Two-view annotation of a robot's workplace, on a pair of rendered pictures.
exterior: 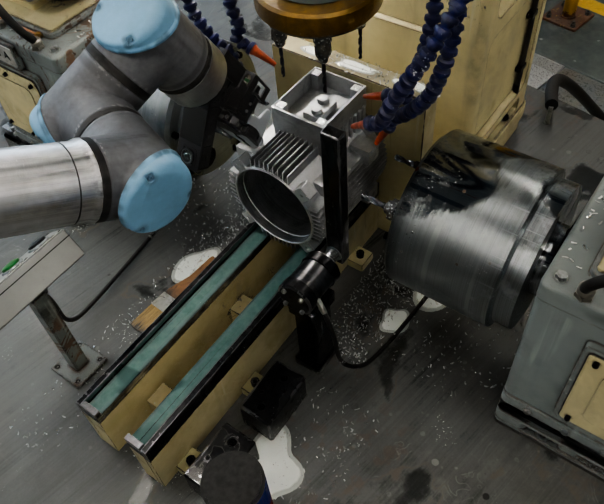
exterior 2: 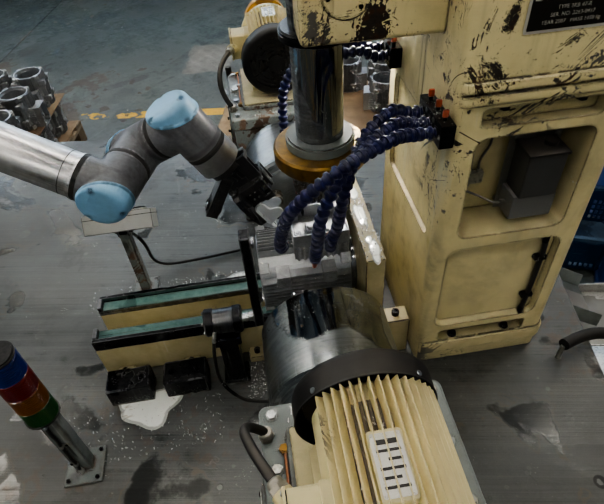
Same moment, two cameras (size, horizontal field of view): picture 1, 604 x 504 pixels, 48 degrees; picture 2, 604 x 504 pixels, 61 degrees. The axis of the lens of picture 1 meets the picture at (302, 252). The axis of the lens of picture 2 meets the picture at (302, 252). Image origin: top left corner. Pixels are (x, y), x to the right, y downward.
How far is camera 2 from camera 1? 0.67 m
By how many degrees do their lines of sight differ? 30
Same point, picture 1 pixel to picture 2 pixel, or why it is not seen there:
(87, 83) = (133, 132)
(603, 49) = not seen: outside the picture
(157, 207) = (97, 209)
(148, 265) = (226, 263)
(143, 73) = (158, 141)
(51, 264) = (131, 221)
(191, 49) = (194, 142)
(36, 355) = not seen: hidden behind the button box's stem
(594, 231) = not seen: hidden behind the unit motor
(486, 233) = (287, 360)
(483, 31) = (436, 239)
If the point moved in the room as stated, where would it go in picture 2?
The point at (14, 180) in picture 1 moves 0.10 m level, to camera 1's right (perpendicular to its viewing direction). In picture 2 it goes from (26, 154) to (55, 175)
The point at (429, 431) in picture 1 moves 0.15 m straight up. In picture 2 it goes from (237, 468) to (226, 435)
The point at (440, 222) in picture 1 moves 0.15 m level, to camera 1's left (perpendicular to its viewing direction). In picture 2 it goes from (279, 334) to (222, 295)
